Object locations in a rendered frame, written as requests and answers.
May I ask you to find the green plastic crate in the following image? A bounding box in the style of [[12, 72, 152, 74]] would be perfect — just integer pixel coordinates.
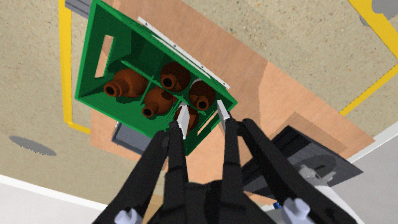
[[74, 0, 227, 145]]

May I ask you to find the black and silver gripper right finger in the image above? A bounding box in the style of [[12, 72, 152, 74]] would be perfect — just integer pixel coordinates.
[[217, 100, 358, 224]]

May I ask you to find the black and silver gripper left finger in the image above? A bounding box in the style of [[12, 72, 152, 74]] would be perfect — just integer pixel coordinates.
[[92, 105, 190, 224]]

